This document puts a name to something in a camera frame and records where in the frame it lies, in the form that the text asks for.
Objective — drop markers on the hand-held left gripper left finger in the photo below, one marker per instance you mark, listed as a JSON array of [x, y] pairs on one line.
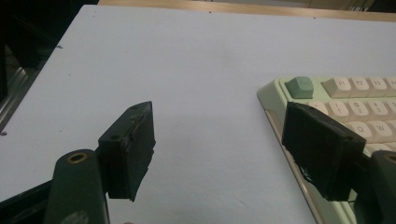
[[127, 149]]

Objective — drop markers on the green and beige keyboard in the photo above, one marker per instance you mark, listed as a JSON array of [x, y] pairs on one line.
[[358, 90]]

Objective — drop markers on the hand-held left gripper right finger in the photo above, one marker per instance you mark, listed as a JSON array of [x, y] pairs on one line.
[[320, 149]]

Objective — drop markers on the metal floor rail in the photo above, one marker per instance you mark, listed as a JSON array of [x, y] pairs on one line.
[[15, 96]]

